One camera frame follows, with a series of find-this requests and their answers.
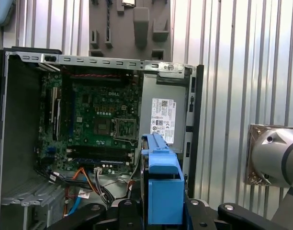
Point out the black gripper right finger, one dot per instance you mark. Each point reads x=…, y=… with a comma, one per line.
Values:
x=199, y=218

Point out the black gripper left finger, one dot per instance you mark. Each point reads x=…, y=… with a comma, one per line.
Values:
x=127, y=215

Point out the hard disk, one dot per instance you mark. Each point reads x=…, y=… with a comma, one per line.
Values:
x=161, y=165

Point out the grey metal disk bay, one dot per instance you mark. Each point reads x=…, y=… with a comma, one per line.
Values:
x=29, y=198

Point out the installed RAM stick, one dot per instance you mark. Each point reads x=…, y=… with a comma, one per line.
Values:
x=101, y=162

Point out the black RAM slot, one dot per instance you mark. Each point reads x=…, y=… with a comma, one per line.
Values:
x=101, y=152

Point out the grey power supply unit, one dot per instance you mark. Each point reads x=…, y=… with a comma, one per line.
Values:
x=146, y=95

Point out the black graphics card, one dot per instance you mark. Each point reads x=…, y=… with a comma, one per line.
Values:
x=56, y=115

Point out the green Dell motherboard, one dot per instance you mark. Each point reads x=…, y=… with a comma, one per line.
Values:
x=89, y=95

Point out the black open PC case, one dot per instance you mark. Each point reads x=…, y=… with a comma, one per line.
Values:
x=19, y=119

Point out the grey plastic parts rack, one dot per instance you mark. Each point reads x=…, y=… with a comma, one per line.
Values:
x=127, y=33

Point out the silver CPU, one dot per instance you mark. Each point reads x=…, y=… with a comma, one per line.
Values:
x=128, y=2

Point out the pale blue teach pendant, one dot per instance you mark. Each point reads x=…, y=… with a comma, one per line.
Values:
x=0, y=12

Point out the metal socket cover frame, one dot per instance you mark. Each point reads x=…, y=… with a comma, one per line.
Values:
x=123, y=139

